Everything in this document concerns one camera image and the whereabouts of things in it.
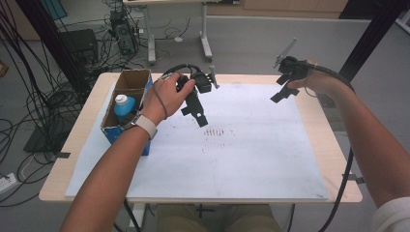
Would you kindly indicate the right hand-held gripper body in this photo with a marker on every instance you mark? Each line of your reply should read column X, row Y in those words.
column 293, row 67

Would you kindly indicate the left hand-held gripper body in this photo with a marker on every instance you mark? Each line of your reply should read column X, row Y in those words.
column 203, row 83

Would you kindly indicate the blue plastic bottle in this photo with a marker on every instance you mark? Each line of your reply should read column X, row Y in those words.
column 124, row 108

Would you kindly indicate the blue cardboard box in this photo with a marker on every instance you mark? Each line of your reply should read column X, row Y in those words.
column 132, row 80

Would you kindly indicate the person's left hand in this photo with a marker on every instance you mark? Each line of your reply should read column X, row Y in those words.
column 161, row 96

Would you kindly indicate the person's right hand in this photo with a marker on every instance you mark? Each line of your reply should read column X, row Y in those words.
column 319, row 82

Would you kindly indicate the white background desk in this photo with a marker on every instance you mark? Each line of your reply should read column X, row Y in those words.
column 204, row 35

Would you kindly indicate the white table mat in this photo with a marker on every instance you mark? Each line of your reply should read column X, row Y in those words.
column 257, row 145

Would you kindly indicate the wooden cabinet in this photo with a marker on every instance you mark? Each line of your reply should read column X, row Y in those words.
column 277, row 8

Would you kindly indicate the black computer tower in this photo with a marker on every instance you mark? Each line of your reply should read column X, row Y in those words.
column 124, row 32

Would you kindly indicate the person's khaki trousers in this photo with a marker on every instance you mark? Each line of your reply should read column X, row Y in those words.
column 174, row 222

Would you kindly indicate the black equipment case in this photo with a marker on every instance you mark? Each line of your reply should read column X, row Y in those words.
column 80, row 46

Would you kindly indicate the black floor plate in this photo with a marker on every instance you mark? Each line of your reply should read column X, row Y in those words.
column 42, row 141

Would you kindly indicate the person's white sleeve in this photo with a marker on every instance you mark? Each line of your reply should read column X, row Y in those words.
column 393, row 216

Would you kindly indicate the white power strip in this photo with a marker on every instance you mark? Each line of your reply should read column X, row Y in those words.
column 7, row 183

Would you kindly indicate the black metal post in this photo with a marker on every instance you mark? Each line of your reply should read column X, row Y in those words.
column 54, row 42
column 370, row 38

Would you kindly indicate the grey metal table bracket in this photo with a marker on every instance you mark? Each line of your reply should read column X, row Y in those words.
column 353, row 178
column 63, row 155

